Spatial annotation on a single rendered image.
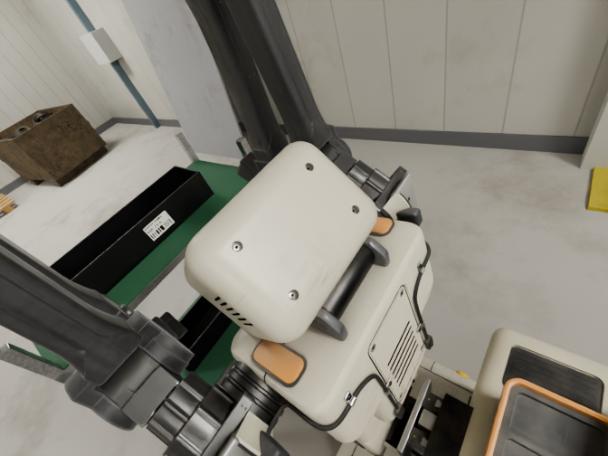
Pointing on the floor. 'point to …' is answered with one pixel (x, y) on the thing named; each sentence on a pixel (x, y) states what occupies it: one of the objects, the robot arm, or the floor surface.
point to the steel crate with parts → (51, 145)
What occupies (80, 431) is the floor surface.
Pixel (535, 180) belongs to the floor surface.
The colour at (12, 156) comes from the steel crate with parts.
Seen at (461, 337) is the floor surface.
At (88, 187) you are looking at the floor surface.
